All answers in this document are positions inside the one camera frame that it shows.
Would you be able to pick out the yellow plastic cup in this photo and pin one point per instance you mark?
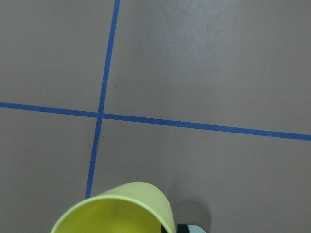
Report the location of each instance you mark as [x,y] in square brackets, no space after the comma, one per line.
[135,207]

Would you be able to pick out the green plastic cup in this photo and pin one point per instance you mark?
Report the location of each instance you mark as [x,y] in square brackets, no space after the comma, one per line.
[195,229]

